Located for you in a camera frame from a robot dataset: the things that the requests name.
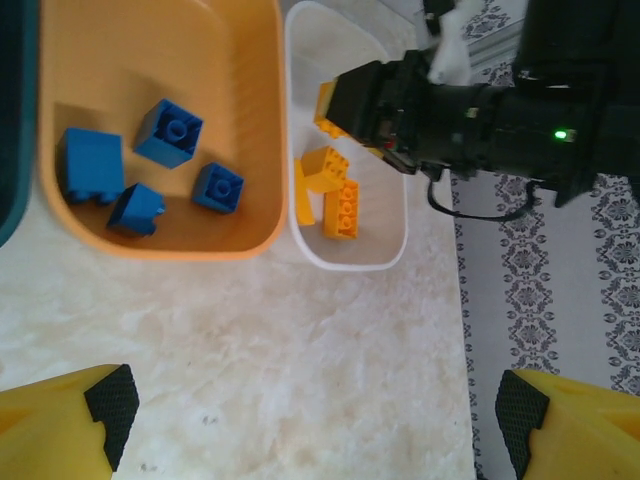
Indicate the blue lego brick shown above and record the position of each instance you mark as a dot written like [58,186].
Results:
[170,132]
[92,160]
[135,210]
[218,187]

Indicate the white plastic container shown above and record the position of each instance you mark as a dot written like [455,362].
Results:
[350,245]

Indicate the orange plastic container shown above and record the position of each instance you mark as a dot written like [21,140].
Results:
[125,60]

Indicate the dark teal plastic container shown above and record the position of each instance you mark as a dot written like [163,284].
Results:
[12,125]

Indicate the long orange lego brick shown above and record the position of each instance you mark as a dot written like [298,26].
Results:
[342,212]

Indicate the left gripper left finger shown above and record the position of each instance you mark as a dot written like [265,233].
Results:
[45,435]

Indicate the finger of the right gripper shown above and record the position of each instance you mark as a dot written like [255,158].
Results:
[397,157]
[362,102]

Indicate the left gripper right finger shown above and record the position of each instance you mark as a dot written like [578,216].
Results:
[585,435]

